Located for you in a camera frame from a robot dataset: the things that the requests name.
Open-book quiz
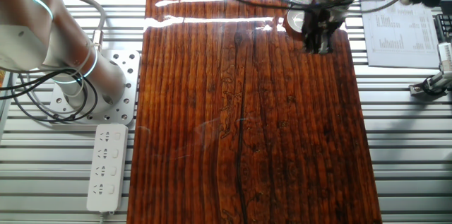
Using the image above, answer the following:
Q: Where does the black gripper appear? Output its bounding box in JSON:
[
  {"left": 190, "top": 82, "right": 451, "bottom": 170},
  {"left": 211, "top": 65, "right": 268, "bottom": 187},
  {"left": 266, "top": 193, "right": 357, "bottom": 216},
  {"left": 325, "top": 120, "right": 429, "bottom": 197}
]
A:
[{"left": 302, "top": 6, "right": 345, "bottom": 55}]

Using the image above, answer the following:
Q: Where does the small white ceramic plate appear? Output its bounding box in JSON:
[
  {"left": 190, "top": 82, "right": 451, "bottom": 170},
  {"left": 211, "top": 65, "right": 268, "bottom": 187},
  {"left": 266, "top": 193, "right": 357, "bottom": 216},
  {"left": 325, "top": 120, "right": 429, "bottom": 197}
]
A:
[{"left": 284, "top": 8, "right": 308, "bottom": 35}]

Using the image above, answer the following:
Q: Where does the printed paper sheet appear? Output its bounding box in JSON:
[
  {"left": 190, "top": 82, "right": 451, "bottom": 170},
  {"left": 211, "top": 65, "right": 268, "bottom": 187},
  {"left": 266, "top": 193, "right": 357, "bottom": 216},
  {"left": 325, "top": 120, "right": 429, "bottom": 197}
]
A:
[{"left": 359, "top": 0, "right": 441, "bottom": 69}]

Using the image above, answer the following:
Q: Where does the black keyboard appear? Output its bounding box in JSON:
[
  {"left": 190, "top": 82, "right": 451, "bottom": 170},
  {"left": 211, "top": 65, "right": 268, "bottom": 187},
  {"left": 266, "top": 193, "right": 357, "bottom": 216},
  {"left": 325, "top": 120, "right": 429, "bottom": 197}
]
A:
[{"left": 433, "top": 13, "right": 452, "bottom": 43}]

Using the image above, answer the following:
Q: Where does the wood grain board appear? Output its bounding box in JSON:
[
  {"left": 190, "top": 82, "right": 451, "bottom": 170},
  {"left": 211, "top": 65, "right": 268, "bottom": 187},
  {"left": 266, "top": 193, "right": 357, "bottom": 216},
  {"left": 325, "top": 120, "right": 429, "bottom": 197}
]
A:
[{"left": 126, "top": 0, "right": 383, "bottom": 224}]

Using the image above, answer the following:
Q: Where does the white power strip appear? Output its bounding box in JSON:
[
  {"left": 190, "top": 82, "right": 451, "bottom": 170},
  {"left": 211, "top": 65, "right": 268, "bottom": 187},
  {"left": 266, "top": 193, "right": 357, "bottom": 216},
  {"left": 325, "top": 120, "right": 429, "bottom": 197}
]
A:
[{"left": 86, "top": 123, "right": 129, "bottom": 215}]

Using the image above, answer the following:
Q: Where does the metal camera mount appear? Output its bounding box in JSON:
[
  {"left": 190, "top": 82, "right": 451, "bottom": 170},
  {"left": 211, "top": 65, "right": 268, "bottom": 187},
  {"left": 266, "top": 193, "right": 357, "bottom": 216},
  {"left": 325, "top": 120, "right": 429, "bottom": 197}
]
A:
[{"left": 408, "top": 71, "right": 452, "bottom": 97}]

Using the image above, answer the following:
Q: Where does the small silver ribbed camera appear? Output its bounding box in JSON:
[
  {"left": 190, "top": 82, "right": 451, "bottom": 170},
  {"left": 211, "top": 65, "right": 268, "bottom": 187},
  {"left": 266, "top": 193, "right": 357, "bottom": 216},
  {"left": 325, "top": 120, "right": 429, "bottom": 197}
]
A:
[{"left": 437, "top": 42, "right": 452, "bottom": 73}]

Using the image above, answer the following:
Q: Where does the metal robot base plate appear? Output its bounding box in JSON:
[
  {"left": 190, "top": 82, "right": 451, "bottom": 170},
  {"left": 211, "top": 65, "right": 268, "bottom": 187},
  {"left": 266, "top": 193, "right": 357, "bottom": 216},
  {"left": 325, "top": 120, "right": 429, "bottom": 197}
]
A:
[{"left": 49, "top": 49, "right": 141, "bottom": 126}]

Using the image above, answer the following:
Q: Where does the thick grey cable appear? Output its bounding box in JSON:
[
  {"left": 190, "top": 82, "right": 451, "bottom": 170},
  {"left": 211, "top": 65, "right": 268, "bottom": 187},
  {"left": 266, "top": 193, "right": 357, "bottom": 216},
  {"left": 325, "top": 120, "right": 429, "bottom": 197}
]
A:
[{"left": 58, "top": 0, "right": 107, "bottom": 52}]

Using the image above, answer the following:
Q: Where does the black base cable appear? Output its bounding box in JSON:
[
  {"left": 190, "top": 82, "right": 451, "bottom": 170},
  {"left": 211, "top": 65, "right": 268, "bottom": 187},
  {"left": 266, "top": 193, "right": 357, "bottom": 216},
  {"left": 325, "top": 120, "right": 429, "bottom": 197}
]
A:
[{"left": 0, "top": 69, "right": 100, "bottom": 123}]

